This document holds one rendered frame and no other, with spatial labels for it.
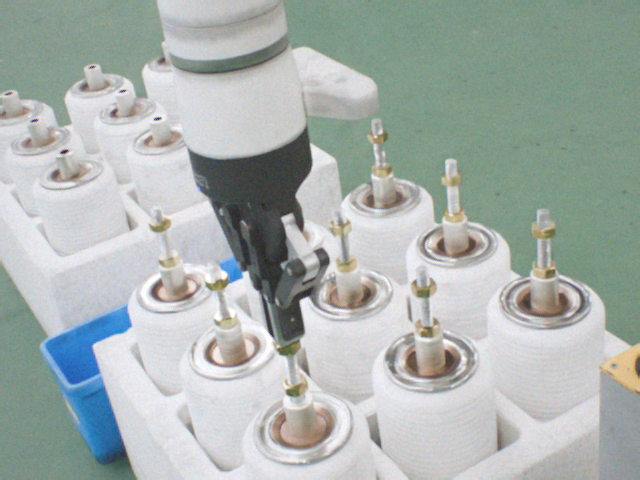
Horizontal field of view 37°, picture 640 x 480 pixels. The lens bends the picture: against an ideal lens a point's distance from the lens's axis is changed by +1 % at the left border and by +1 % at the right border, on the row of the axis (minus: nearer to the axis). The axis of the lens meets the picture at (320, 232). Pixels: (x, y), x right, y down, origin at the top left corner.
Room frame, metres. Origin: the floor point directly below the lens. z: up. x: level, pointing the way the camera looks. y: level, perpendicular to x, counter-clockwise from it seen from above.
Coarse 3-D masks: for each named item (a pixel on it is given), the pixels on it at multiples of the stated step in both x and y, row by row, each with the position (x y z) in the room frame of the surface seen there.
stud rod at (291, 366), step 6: (294, 354) 0.53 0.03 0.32; (288, 360) 0.53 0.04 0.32; (294, 360) 0.53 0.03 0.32; (288, 366) 0.53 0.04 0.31; (294, 366) 0.53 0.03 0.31; (288, 372) 0.53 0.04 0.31; (294, 372) 0.53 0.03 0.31; (288, 378) 0.53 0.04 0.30; (294, 378) 0.53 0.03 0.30; (300, 378) 0.54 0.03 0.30; (294, 384) 0.53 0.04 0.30; (300, 396) 0.53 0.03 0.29; (294, 402) 0.53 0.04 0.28; (300, 402) 0.53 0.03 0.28
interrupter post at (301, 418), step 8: (288, 400) 0.54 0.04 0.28; (304, 400) 0.53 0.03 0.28; (312, 400) 0.53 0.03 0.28; (288, 408) 0.53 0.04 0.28; (296, 408) 0.53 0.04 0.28; (304, 408) 0.53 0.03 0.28; (312, 408) 0.53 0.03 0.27; (288, 416) 0.53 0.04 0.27; (296, 416) 0.53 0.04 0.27; (304, 416) 0.53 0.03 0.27; (312, 416) 0.53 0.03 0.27; (288, 424) 0.53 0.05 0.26; (296, 424) 0.53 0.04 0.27; (304, 424) 0.53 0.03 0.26; (312, 424) 0.53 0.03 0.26; (296, 432) 0.53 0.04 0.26; (304, 432) 0.53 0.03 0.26; (312, 432) 0.53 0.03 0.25
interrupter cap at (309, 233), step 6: (306, 222) 0.83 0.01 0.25; (312, 222) 0.82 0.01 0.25; (306, 228) 0.81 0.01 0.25; (312, 228) 0.81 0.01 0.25; (318, 228) 0.81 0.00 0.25; (306, 234) 0.81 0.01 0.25; (312, 234) 0.80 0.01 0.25; (318, 234) 0.80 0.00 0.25; (306, 240) 0.80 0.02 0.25; (312, 240) 0.79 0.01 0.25; (318, 240) 0.79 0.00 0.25; (312, 246) 0.78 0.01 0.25; (318, 246) 0.78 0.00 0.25
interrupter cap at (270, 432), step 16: (320, 400) 0.56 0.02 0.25; (336, 400) 0.56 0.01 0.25; (272, 416) 0.55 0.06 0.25; (320, 416) 0.55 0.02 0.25; (336, 416) 0.54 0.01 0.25; (352, 416) 0.54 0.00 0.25; (256, 432) 0.54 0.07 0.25; (272, 432) 0.54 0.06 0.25; (288, 432) 0.53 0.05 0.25; (320, 432) 0.53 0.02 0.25; (336, 432) 0.52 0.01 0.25; (352, 432) 0.52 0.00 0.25; (272, 448) 0.52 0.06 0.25; (288, 448) 0.52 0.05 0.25; (304, 448) 0.51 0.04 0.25; (320, 448) 0.51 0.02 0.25; (336, 448) 0.51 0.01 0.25; (288, 464) 0.50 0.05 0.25; (304, 464) 0.50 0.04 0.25
